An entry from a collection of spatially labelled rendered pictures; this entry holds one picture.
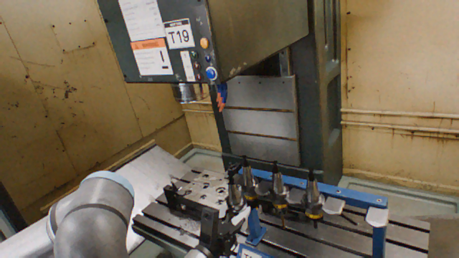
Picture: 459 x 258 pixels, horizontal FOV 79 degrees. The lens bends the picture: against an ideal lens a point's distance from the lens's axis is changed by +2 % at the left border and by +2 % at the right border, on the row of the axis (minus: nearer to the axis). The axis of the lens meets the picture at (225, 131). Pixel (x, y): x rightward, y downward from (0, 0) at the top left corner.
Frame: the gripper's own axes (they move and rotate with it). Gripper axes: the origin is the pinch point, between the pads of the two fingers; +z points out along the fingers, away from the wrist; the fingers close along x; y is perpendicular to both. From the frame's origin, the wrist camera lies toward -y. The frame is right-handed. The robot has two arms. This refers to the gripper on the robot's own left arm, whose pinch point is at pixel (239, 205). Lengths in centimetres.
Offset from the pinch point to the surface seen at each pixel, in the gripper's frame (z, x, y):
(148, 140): 62, -133, 30
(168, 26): 4, -15, -55
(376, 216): 8.7, 37.4, -2.1
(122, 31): 5, -36, -56
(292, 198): 7.5, 14.9, -1.8
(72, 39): 36, -133, -54
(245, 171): 7.6, -0.8, -7.8
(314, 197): 7.3, 21.9, -4.5
